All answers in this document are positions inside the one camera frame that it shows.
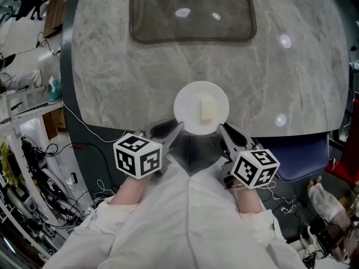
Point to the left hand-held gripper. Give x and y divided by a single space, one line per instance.
134 155

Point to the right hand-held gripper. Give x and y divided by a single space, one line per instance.
255 169

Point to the white round plate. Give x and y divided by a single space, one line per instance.
188 111

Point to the pale yellow food piece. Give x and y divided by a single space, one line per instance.
207 109

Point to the person's right forearm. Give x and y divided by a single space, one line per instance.
248 200

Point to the person's left forearm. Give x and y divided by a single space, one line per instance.
129 190

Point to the blue chair seat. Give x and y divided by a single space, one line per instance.
300 158

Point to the person's white shirt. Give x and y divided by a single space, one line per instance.
182 220

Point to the cardboard box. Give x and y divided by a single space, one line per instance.
57 122

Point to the red box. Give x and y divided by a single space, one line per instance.
347 161

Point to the teal tissue pack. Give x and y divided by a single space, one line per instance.
55 88

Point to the white side desk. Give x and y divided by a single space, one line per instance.
33 109

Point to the equipment storage rack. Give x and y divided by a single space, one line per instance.
28 178

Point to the brown wooden boards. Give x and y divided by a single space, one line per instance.
57 7

